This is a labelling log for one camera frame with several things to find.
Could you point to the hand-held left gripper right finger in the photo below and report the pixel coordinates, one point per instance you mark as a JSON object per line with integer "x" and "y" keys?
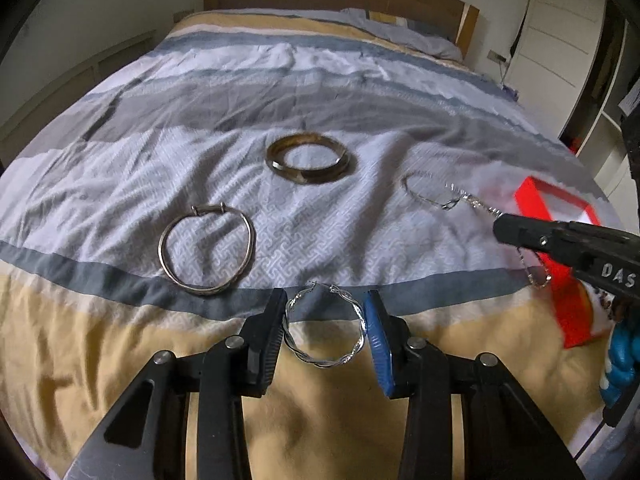
{"x": 378, "y": 347}

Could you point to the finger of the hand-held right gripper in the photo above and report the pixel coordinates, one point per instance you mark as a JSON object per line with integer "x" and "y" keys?
{"x": 530, "y": 232}

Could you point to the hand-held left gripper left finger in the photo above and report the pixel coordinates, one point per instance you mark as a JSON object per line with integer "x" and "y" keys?
{"x": 267, "y": 342}

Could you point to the twisted silver hoop earring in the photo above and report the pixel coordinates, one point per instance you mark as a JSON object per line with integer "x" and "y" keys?
{"x": 295, "y": 350}

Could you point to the red cardboard box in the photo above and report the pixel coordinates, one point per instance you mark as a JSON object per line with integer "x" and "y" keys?
{"x": 575, "y": 300}

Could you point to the person's right hand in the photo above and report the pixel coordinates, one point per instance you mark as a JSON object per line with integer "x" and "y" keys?
{"x": 622, "y": 365}

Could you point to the red item in wardrobe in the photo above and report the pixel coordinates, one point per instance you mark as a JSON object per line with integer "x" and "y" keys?
{"x": 576, "y": 144}

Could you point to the silver bangle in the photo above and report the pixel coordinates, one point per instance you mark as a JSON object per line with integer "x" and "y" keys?
{"x": 167, "y": 267}

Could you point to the hanging clothes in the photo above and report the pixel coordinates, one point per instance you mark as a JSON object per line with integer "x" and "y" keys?
{"x": 631, "y": 95}

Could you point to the dark brown bangle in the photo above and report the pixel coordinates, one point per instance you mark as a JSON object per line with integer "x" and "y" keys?
{"x": 280, "y": 167}

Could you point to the white wardrobe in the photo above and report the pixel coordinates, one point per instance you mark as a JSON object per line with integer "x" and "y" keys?
{"x": 555, "y": 25}

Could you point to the grey pillow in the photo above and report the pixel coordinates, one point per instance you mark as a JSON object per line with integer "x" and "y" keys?
{"x": 415, "y": 35}

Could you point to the wall socket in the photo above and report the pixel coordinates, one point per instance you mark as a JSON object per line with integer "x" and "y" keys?
{"x": 497, "y": 56}

